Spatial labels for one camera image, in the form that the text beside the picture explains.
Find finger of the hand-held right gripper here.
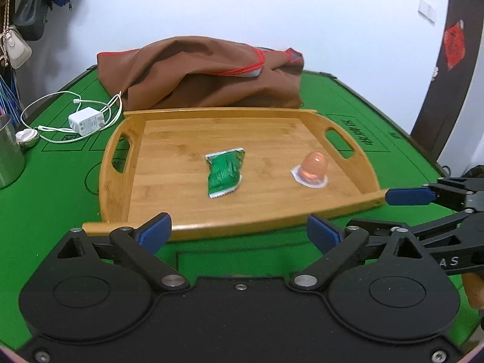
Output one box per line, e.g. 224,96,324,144
346,212,484,246
386,177,484,212

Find beige small purse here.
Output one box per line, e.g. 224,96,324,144
2,25,33,69

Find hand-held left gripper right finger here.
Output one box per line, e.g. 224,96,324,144
289,214,432,292

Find brown cloth bag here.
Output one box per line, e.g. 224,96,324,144
97,36,305,111

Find white wall switch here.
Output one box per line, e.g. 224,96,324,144
418,0,437,23

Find white cable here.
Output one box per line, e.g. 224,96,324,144
21,91,125,144

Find green snack packet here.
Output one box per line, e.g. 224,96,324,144
205,147,246,200

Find wooden tray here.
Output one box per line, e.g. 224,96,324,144
82,108,390,242

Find metal cup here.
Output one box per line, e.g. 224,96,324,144
0,114,25,190

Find white charger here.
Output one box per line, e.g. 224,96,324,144
68,106,106,137

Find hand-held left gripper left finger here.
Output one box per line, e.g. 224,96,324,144
57,213,190,292

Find red door decoration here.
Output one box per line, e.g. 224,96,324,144
443,21,466,70

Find black bag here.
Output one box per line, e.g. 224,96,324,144
13,0,50,41

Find blue cords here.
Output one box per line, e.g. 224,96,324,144
0,72,21,122

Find dark door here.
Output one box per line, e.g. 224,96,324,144
410,0,484,159

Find pink jelly cup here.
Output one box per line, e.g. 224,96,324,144
290,151,328,188

